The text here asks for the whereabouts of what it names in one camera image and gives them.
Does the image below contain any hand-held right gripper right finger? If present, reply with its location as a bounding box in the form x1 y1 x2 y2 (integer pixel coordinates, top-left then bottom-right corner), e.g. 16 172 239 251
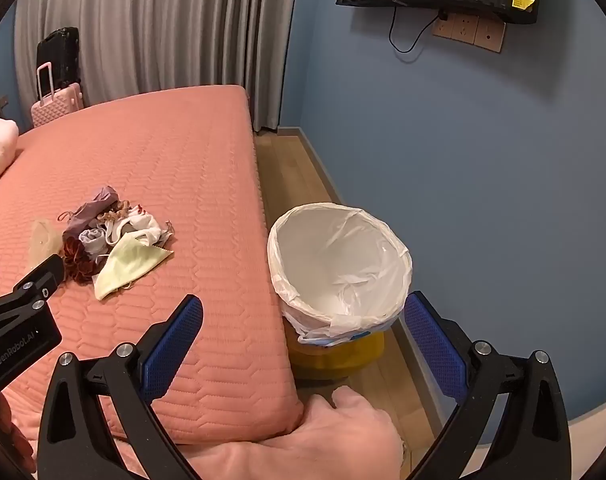
404 291 572 480

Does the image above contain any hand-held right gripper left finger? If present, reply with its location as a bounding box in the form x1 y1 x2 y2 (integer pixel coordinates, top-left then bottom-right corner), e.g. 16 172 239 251
37 294 204 480

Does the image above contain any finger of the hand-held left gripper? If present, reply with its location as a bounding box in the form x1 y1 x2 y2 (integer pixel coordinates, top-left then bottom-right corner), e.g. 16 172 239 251
0 254 65 331

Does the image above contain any dark red scrunchie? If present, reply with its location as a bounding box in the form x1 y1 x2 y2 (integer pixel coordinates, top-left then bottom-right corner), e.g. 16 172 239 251
63 236 101 283

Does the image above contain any grey cloth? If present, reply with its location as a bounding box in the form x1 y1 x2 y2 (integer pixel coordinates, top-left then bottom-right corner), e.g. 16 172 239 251
79 228 108 257

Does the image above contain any yellow-green face mask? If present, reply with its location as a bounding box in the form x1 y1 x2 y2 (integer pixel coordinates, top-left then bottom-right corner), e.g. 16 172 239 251
93 231 174 302

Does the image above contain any yellow waste bin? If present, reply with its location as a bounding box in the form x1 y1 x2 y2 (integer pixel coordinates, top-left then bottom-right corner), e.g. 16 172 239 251
288 325 386 378

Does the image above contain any brown curly hair tie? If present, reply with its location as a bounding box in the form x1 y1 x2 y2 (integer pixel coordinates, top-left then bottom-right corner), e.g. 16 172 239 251
97 200 134 223

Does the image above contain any white face mask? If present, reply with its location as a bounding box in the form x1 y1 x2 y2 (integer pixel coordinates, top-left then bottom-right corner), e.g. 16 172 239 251
105 212 162 248

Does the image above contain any person's left hand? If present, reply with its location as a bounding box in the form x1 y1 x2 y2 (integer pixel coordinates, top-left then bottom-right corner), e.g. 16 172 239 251
0 394 36 478

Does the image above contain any pink suitcase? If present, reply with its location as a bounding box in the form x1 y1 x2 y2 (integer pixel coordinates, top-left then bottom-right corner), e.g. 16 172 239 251
30 61 86 128

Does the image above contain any bed with pink quilted cover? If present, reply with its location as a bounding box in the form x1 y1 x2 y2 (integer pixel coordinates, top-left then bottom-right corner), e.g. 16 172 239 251
0 84 306 461

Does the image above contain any black suitcase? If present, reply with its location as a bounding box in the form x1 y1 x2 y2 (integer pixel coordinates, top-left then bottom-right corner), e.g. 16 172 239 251
36 26 82 106

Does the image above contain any grey curtain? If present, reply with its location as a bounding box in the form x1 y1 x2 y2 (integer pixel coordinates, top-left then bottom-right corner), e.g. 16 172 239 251
14 0 301 133

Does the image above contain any black power cable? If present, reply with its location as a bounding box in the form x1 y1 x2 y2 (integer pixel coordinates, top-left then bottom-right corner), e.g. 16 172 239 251
389 5 448 53

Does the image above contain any beige wall socket panel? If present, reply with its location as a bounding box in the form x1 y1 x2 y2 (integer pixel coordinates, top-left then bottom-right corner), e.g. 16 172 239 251
431 12 506 54

